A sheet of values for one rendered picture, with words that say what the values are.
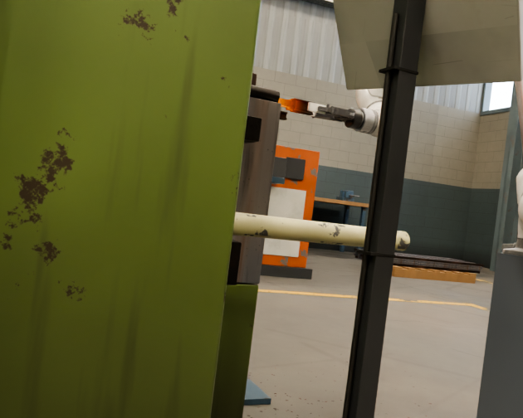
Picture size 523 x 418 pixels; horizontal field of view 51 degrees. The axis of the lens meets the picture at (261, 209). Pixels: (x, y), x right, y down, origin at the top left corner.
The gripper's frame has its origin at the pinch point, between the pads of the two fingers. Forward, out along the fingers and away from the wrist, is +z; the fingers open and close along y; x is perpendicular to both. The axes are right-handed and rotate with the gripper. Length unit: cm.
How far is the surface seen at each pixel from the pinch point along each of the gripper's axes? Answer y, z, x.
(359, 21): -81, 35, 1
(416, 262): 362, -368, -83
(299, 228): -73, 38, -40
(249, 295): -50, 37, -58
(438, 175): 656, -650, 64
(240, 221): -73, 51, -39
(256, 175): -50, 39, -29
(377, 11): -85, 34, 2
